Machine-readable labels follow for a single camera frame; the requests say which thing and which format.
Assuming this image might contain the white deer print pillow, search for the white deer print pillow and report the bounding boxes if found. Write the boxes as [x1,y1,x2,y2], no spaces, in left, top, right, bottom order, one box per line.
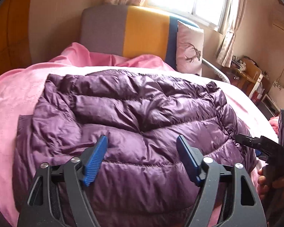
[176,21,204,76]

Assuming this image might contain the person right hand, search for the person right hand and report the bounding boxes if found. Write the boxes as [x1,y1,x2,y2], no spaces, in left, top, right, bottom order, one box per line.
[257,169,284,202]

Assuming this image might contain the purple quilted down jacket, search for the purple quilted down jacket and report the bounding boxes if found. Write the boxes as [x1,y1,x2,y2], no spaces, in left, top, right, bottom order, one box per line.
[13,70,256,226]

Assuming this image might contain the low grey side shelf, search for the low grey side shelf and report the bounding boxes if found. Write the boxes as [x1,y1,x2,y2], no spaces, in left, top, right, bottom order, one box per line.
[257,94,280,120]

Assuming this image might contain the wooden desk with clutter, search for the wooden desk with clutter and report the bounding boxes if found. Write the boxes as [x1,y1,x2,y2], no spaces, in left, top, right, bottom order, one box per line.
[226,56,270,105]

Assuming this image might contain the grey metal bed rail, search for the grey metal bed rail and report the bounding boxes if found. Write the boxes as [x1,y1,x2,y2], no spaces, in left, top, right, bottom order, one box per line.
[202,58,230,84]

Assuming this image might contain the pink bed duvet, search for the pink bed duvet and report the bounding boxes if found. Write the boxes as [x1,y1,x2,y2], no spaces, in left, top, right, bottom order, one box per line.
[0,43,277,226]

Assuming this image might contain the wooden wardrobe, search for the wooden wardrobe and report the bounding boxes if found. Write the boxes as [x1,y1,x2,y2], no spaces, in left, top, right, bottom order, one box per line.
[0,0,32,75]

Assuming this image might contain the right pink curtain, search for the right pink curtain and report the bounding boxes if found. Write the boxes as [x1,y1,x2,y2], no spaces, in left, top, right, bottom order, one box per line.
[216,0,247,68]

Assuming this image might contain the grey yellow blue headboard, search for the grey yellow blue headboard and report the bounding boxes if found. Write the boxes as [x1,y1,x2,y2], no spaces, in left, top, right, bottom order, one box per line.
[79,5,198,69]

